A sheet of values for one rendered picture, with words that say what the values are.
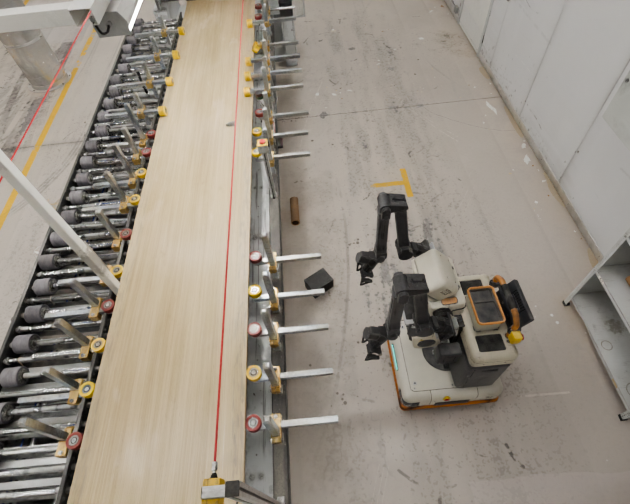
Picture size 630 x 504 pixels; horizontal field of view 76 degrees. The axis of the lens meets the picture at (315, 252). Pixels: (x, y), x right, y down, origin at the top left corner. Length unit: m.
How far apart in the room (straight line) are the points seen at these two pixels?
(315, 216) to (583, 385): 2.51
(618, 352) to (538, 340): 0.49
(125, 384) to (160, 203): 1.29
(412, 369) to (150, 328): 1.67
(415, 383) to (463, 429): 0.49
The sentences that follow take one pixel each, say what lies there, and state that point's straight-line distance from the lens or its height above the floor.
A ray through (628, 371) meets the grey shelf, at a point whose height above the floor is 0.14.
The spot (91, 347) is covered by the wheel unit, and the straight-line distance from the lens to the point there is 2.64.
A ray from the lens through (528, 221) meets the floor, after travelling 4.18.
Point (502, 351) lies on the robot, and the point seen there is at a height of 0.81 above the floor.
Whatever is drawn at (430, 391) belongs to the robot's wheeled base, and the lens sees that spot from 2.86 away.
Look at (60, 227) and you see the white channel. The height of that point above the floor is 1.51.
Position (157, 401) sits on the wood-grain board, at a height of 0.90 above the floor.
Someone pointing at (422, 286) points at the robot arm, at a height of 1.61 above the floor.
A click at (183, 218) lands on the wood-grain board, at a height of 0.90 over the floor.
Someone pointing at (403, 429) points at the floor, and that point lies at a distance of 3.06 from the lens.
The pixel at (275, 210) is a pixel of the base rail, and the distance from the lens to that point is 3.07.
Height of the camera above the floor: 2.97
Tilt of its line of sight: 54 degrees down
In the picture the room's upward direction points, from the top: 7 degrees counter-clockwise
